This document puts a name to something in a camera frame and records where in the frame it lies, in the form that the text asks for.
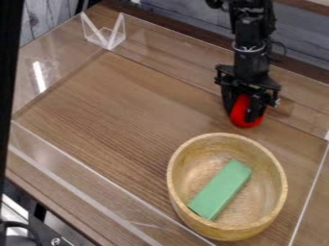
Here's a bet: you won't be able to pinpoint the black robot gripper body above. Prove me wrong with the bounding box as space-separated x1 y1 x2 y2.
214 39 281 107

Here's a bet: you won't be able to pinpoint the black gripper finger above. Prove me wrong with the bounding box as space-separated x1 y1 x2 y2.
220 86 239 113
246 93 269 123

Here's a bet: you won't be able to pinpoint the red plush radish toy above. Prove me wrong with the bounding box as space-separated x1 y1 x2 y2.
230 94 263 128

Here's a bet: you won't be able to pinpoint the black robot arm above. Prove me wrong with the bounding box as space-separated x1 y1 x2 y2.
204 0 281 128

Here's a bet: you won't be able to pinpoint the oval wooden bowl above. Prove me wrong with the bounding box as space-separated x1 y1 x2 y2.
167 133 287 241

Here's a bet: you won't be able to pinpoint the green rectangular block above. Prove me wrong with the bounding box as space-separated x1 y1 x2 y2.
187 160 251 221

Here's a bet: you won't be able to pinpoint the clear acrylic enclosure walls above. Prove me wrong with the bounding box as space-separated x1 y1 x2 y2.
6 6 329 246

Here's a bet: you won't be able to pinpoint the clear acrylic corner bracket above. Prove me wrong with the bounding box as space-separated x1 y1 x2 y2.
80 12 126 51

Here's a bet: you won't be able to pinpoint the black vertical post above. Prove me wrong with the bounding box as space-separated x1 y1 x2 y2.
0 0 24 205

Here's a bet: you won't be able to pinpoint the black metal table frame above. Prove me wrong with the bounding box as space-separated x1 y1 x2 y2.
28 200 75 246

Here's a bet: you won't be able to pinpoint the black cable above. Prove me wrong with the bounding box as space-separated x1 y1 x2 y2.
0 220 40 246

